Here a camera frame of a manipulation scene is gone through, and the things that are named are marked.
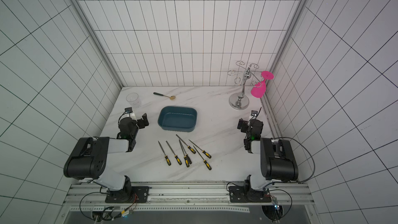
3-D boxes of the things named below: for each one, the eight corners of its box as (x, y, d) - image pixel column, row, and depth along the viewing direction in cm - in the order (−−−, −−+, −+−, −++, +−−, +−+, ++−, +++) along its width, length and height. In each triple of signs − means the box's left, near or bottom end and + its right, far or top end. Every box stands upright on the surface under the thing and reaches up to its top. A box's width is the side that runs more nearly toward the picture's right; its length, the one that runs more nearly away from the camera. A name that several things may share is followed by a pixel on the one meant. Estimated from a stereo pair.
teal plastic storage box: (158, 131, 97) (156, 127, 93) (162, 110, 108) (160, 105, 104) (197, 131, 97) (196, 127, 93) (197, 110, 108) (197, 105, 104)
